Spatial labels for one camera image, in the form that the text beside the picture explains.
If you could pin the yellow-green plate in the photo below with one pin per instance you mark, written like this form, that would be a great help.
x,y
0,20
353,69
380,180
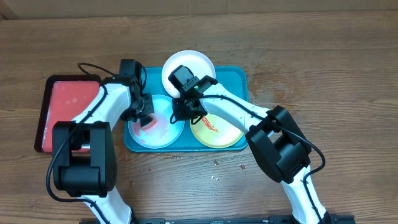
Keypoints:
x,y
215,132

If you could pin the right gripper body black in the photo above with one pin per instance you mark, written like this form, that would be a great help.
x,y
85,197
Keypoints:
x,y
186,114

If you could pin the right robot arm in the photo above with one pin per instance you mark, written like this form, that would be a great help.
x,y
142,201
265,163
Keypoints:
x,y
274,138

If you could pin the light blue plate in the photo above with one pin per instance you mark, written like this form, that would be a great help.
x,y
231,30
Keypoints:
x,y
160,132

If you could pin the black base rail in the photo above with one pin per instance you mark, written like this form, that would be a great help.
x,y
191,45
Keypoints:
x,y
273,219

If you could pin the white plate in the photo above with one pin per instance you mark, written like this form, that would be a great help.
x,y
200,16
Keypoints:
x,y
198,63

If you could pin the dark green sponge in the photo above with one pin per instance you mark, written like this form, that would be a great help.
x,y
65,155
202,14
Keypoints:
x,y
147,122

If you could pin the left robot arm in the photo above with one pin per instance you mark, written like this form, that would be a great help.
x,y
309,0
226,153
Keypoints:
x,y
83,166

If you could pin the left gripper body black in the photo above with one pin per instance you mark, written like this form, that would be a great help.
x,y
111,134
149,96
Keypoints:
x,y
141,107

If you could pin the teal plastic serving tray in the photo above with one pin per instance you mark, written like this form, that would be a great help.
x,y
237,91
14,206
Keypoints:
x,y
233,78

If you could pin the dark tray with red liquid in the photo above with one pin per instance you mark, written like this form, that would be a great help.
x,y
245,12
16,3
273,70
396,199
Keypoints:
x,y
65,97

